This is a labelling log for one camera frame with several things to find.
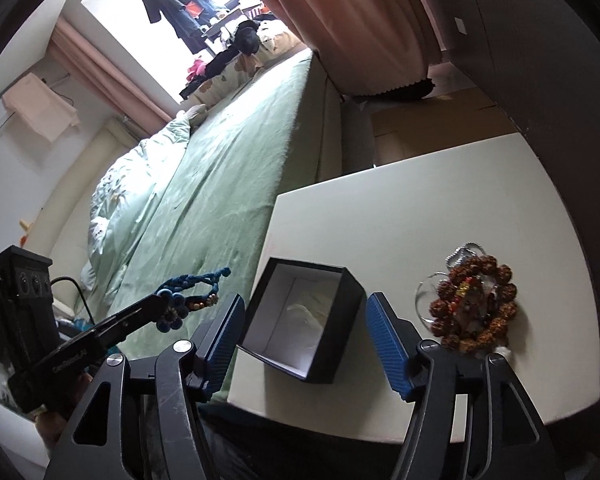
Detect beige hanging towel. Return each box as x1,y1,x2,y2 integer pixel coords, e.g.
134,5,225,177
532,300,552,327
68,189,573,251
2,73,80,143

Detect red string bracelet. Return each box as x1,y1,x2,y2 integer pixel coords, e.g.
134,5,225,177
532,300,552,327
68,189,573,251
452,275,487,321

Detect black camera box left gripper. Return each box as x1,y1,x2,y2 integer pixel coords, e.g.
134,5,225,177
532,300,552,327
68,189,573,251
0,246,59,370

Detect black clothes on sill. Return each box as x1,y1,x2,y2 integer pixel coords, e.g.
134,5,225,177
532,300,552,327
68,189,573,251
180,20,260,100

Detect person's left hand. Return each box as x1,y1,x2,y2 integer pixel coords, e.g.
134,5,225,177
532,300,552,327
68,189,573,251
34,373,93,454

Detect brown rudraksha bead bracelet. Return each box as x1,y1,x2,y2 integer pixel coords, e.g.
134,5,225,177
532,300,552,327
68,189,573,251
428,253,519,356

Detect black square jewelry box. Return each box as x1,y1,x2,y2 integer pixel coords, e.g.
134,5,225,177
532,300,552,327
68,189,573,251
239,258,366,384

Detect cream padded headboard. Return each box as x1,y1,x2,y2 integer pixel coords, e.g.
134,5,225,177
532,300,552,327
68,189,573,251
21,118,131,311

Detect white wall switch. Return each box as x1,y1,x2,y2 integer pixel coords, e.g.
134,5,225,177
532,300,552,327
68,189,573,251
454,18,468,36

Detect pink left curtain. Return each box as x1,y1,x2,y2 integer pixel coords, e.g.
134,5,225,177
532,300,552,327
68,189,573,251
47,16,172,136

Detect dark hanging clothes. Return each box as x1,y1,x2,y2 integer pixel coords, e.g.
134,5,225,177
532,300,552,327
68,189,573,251
142,0,220,54

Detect green bed blanket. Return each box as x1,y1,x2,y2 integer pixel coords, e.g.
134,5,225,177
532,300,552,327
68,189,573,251
86,48,326,361

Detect pink curtain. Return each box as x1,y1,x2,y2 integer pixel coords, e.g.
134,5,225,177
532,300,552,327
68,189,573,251
47,16,172,136
262,0,441,96

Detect floral window seat cushion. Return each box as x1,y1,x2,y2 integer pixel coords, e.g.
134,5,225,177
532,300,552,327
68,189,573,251
183,15,306,108

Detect thin silver bangle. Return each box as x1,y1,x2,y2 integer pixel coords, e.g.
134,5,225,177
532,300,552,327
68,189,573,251
414,272,449,330

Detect pink right curtain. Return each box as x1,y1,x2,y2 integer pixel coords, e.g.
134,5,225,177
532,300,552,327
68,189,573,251
262,0,441,96

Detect white square side table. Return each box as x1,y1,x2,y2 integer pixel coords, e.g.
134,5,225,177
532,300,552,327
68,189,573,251
228,133,600,443

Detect light floral duvet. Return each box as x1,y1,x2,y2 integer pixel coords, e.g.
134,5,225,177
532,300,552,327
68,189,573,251
81,112,190,292

